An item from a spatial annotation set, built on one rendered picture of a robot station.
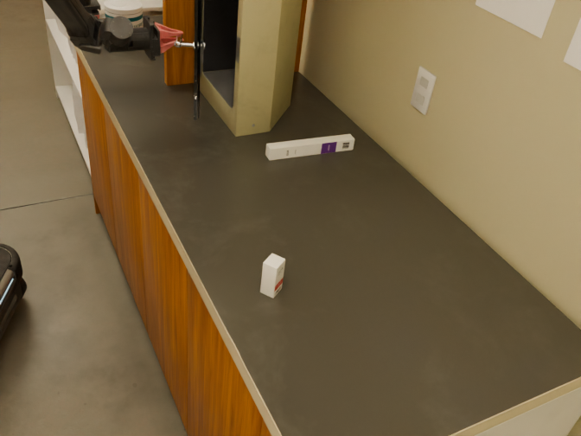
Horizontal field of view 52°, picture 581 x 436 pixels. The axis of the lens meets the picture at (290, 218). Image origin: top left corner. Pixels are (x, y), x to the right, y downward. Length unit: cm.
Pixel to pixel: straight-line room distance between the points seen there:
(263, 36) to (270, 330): 82
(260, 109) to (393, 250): 60
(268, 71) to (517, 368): 100
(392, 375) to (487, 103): 70
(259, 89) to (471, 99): 58
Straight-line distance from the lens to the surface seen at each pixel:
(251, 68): 168
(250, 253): 134
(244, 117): 174
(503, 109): 148
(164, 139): 174
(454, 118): 160
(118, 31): 159
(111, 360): 236
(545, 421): 138
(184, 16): 197
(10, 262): 245
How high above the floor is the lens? 182
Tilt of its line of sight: 37 degrees down
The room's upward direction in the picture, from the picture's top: 8 degrees clockwise
